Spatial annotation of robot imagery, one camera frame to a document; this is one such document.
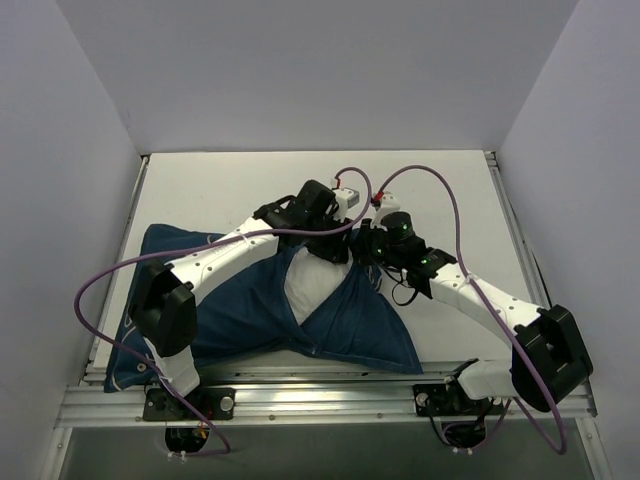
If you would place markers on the left aluminium side rail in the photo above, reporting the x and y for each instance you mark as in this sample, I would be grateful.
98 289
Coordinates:
145 160

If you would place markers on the white pillow insert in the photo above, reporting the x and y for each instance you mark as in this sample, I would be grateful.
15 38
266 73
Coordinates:
310 280

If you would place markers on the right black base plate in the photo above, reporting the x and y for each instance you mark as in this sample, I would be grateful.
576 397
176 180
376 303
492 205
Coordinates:
445 399

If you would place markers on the aluminium front rail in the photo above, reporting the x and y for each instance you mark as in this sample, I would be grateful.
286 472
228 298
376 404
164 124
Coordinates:
309 395

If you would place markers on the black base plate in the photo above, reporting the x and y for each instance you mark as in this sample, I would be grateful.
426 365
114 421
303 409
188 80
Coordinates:
445 399
213 403

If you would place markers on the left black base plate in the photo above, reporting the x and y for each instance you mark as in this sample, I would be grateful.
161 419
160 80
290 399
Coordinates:
213 403

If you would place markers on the blue patterned pillowcase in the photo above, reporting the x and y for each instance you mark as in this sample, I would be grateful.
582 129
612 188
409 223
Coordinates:
250 314

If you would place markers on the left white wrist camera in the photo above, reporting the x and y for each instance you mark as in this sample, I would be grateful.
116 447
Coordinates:
344 200

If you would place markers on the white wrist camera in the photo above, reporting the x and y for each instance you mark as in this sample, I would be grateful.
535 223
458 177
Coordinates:
384 203
344 200

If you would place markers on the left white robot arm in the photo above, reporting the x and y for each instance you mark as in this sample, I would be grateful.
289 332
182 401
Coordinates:
165 297

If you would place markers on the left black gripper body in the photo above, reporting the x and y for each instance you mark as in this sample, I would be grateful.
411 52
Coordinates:
333 248

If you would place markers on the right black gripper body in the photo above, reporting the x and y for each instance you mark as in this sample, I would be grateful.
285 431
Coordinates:
366 245

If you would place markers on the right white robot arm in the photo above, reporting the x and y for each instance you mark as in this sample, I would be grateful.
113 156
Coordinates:
548 359

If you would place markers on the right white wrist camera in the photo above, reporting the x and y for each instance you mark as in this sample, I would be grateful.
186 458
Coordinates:
384 203

